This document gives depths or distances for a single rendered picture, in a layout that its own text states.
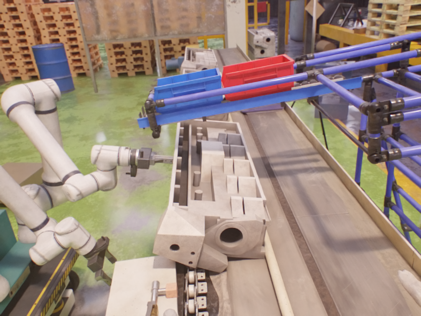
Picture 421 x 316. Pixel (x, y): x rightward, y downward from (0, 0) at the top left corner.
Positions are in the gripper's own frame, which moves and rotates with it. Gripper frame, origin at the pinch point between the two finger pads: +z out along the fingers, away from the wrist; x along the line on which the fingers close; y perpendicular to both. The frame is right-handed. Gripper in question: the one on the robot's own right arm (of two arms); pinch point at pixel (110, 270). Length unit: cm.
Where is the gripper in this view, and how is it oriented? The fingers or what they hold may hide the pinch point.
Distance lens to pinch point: 184.9
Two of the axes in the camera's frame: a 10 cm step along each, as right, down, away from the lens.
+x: 1.3, 5.1, -8.5
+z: 4.5, 7.3, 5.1
